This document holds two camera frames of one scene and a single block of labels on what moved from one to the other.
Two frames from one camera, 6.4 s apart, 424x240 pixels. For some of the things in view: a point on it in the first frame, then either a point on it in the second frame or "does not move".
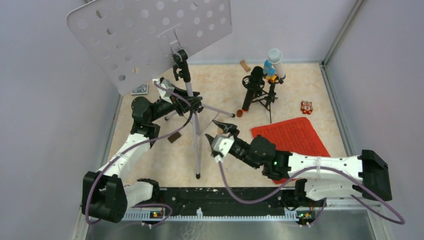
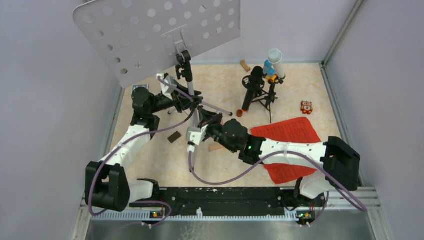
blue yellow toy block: [269, 71] does not move
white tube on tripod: [275, 56] does not move
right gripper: [227, 128] -> [210, 119]
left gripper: [189, 101] does not move
